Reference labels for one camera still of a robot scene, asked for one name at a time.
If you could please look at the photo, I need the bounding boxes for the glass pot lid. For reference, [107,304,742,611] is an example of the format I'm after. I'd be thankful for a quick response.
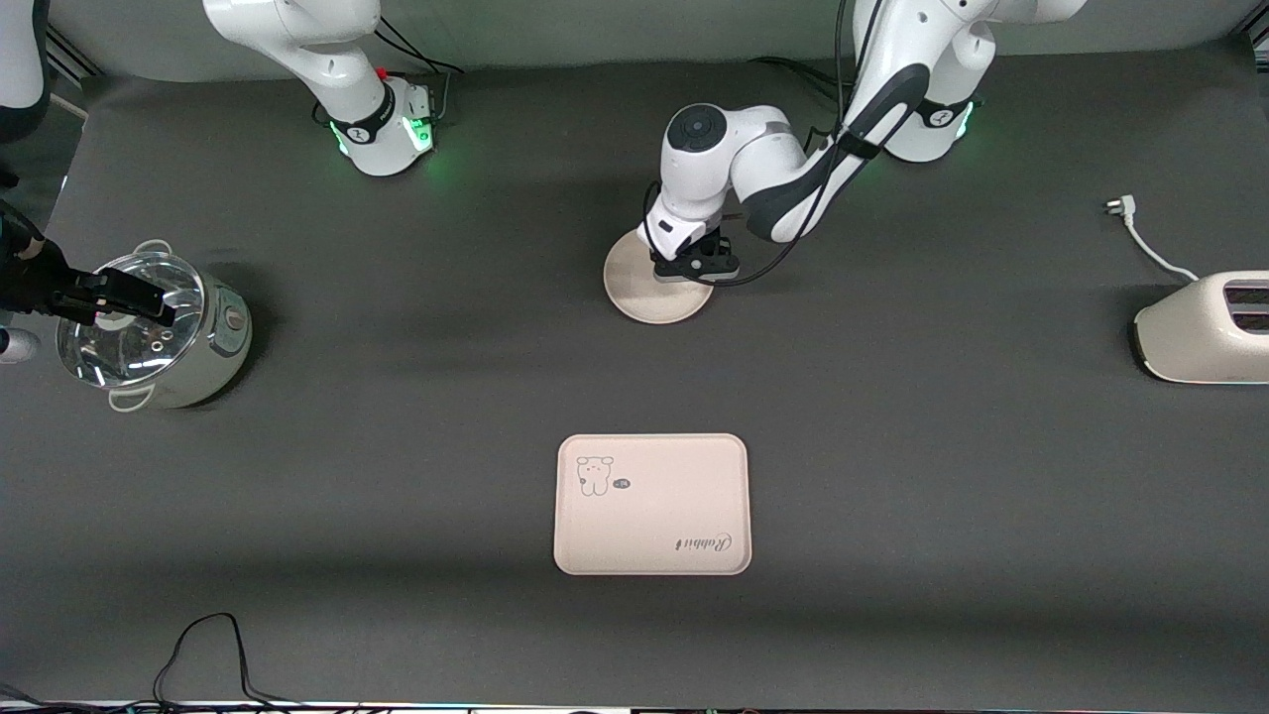
[57,252,207,389]

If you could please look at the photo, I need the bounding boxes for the round cream plate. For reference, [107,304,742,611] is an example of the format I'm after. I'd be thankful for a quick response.
[603,226,715,325]

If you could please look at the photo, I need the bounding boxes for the cream rabbit print tray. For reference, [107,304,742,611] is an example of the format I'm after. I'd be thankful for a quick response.
[553,432,752,576]

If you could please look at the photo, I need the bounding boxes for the pale green electric pot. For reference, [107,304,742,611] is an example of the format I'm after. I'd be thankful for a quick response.
[57,239,254,413]

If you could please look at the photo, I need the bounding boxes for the cream toaster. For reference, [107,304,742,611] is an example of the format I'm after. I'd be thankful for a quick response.
[1132,270,1269,386]

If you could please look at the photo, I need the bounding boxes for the black left arm base cables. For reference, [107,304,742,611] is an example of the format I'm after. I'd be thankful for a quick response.
[748,55,846,112]

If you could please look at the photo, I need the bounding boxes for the black arm base cables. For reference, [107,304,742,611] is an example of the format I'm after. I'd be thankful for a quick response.
[372,15,465,125]
[748,55,846,112]

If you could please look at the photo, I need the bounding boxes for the aluminium frame rail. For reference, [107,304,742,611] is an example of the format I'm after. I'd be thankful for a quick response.
[44,28,102,82]

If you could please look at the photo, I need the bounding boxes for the black left arm gripper cable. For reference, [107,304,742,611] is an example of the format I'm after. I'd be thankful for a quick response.
[640,0,918,290]

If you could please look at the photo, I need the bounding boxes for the black floor cable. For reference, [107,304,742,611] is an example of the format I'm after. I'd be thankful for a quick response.
[154,612,298,707]

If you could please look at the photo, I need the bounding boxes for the black right arm base cables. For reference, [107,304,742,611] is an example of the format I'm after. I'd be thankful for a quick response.
[372,15,465,125]

